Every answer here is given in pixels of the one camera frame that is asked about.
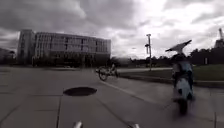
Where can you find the tall pole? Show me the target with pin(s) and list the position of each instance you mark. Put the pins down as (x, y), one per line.
(149, 50)

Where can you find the dark round manhole cover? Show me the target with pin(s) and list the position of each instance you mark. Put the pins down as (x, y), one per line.
(80, 91)

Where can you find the grey multi-storey building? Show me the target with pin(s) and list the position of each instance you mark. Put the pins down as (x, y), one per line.
(66, 45)

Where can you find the robot's own part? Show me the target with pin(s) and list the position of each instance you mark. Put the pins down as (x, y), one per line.
(77, 125)
(136, 126)

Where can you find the grass strip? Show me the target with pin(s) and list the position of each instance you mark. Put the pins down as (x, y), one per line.
(206, 71)

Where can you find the row of dark trees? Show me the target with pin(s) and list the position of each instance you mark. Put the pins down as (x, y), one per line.
(206, 55)

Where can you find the grey kerb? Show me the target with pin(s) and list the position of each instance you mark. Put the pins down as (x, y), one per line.
(206, 84)

